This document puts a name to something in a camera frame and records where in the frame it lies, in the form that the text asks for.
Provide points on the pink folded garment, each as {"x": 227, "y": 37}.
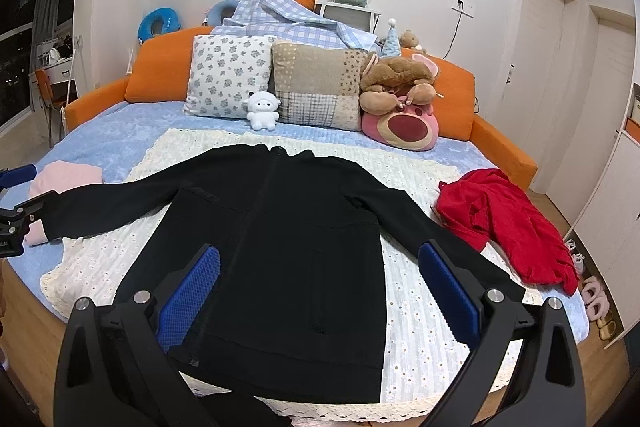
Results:
{"x": 61, "y": 176}

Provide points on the floral white pillow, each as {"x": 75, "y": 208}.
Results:
{"x": 224, "y": 72}

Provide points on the orange chair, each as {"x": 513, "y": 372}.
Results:
{"x": 54, "y": 96}

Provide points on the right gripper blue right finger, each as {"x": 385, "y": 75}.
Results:
{"x": 546, "y": 387}

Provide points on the pink bear plush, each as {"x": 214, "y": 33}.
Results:
{"x": 411, "y": 128}

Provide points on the pink slippers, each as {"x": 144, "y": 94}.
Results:
{"x": 595, "y": 299}

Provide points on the blue party hat plush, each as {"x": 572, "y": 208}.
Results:
{"x": 391, "y": 45}

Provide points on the blue checked quilt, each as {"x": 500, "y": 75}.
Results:
{"x": 290, "y": 21}

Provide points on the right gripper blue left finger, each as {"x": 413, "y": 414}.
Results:
{"x": 113, "y": 368}

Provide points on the white bedside stand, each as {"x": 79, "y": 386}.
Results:
{"x": 355, "y": 16}

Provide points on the red garment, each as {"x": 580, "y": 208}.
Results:
{"x": 485, "y": 206}

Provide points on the black coat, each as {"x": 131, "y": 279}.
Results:
{"x": 298, "y": 312}

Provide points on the white wardrobe cabinet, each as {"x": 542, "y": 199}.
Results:
{"x": 608, "y": 226}

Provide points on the blue neck pillow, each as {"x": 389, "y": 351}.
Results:
{"x": 219, "y": 11}

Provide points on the small brown teddy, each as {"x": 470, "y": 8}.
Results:
{"x": 409, "y": 40}

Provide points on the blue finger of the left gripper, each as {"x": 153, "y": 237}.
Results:
{"x": 16, "y": 176}

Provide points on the brown bear plush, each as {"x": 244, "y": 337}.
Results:
{"x": 388, "y": 84}

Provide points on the small white plush toy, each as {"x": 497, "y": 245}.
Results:
{"x": 262, "y": 111}

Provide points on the beige patchwork pillow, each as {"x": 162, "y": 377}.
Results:
{"x": 318, "y": 87}

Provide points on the light blue bed sheet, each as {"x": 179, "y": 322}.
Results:
{"x": 131, "y": 141}

